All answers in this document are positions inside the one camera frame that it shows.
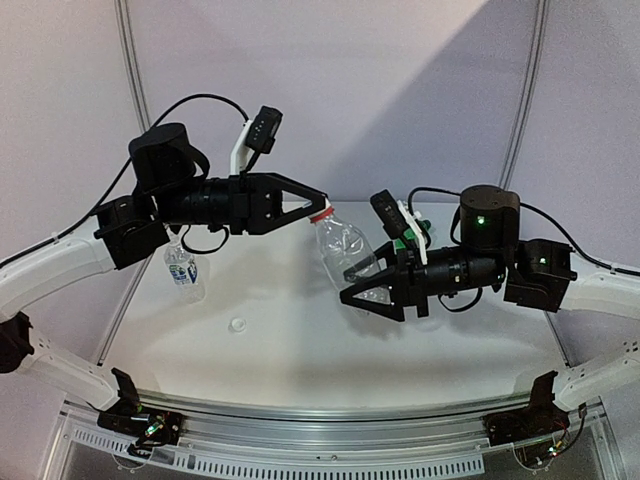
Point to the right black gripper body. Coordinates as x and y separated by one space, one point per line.
415 291

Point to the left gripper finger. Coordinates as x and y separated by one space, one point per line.
286 186
273 217

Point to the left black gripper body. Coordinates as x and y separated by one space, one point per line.
242 205

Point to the crushed clear bottle red label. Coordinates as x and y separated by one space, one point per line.
334 238

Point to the clear labelled water bottle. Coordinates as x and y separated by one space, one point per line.
183 269

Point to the white bottle cap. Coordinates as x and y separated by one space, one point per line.
237 325

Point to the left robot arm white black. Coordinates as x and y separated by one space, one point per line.
173 190

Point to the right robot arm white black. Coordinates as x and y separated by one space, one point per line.
486 252

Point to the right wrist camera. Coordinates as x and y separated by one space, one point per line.
400 224

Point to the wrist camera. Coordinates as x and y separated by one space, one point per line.
257 138
400 224

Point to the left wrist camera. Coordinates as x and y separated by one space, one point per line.
257 138

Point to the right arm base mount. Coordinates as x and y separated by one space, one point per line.
541 417

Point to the aluminium front rail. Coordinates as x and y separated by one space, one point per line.
232 441

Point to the left aluminium wall post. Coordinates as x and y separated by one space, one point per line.
131 63

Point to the aluminium wall post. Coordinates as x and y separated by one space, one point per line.
527 93
131 63

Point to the right aluminium wall post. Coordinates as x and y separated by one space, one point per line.
527 93

